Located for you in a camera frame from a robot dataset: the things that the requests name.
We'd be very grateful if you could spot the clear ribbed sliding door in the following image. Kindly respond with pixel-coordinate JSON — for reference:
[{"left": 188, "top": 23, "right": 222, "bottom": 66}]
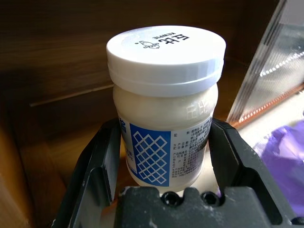
[{"left": 234, "top": 0, "right": 304, "bottom": 122}]

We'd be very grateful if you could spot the white lidded bottle blue label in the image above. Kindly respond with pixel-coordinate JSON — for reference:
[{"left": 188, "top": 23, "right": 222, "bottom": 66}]
[{"left": 106, "top": 30, "right": 227, "bottom": 192}]

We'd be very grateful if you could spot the brown wooden cabinet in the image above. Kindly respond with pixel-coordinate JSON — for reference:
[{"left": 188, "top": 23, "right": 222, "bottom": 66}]
[{"left": 0, "top": 0, "right": 304, "bottom": 228}]

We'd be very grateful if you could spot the purple tissue pack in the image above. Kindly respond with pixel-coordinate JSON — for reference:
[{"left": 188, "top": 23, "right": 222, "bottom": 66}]
[{"left": 253, "top": 118, "right": 304, "bottom": 217}]

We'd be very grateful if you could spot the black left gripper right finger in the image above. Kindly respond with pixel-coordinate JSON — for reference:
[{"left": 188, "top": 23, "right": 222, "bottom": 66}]
[{"left": 208, "top": 118, "right": 299, "bottom": 228}]

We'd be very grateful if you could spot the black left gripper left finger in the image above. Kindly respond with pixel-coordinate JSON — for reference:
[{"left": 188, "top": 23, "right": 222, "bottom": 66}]
[{"left": 53, "top": 118, "right": 124, "bottom": 228}]

